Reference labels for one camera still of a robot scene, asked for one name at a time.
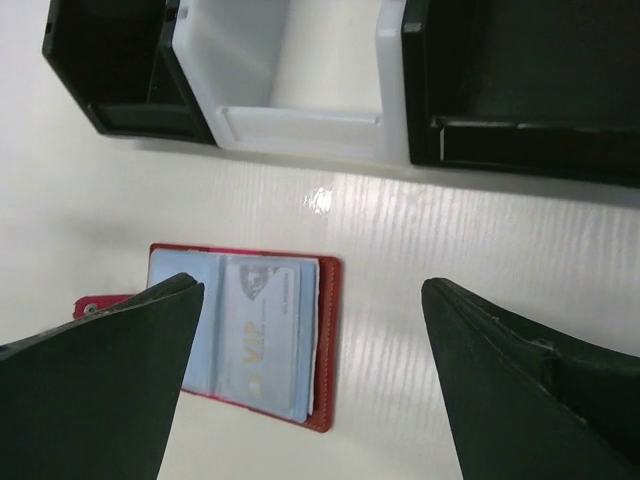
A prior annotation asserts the left black bin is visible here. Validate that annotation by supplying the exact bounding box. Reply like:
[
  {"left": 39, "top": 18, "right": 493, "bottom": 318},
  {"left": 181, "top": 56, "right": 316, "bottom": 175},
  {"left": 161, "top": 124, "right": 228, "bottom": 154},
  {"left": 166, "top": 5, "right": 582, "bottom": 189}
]
[{"left": 42, "top": 0, "right": 215, "bottom": 145}]

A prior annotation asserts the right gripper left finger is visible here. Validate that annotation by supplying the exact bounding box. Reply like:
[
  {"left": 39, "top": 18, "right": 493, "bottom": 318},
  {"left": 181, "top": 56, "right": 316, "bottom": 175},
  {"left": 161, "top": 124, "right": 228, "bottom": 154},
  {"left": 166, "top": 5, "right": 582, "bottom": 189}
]
[{"left": 1, "top": 273, "right": 204, "bottom": 479}]

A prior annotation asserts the red leather card holder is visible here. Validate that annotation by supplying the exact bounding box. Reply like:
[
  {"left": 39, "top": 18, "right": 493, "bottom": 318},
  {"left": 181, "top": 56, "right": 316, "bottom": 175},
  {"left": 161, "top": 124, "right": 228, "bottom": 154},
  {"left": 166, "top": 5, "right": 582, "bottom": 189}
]
[{"left": 72, "top": 242, "right": 345, "bottom": 434}]

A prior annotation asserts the black bin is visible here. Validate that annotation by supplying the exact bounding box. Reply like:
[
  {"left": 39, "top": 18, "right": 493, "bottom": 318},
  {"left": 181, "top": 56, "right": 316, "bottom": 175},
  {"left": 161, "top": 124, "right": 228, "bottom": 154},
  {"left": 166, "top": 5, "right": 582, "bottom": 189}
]
[
  {"left": 401, "top": 0, "right": 639, "bottom": 186},
  {"left": 42, "top": 0, "right": 215, "bottom": 145}
]

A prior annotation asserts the white middle bin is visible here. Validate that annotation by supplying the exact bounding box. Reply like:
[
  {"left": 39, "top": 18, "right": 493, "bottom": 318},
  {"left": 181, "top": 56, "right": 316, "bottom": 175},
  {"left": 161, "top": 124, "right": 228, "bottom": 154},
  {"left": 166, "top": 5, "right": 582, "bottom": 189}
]
[{"left": 171, "top": 1, "right": 409, "bottom": 167}]

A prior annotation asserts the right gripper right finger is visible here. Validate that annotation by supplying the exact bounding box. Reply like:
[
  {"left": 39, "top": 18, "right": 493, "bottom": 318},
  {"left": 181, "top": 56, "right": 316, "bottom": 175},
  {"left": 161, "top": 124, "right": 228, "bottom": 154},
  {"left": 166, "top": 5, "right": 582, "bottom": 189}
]
[{"left": 421, "top": 278, "right": 639, "bottom": 479}]

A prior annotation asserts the right black bin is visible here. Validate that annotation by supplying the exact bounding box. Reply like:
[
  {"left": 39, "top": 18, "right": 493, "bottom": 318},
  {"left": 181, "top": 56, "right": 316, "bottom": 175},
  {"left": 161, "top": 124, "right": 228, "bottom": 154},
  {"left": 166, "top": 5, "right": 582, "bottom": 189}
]
[{"left": 401, "top": 0, "right": 639, "bottom": 186}]

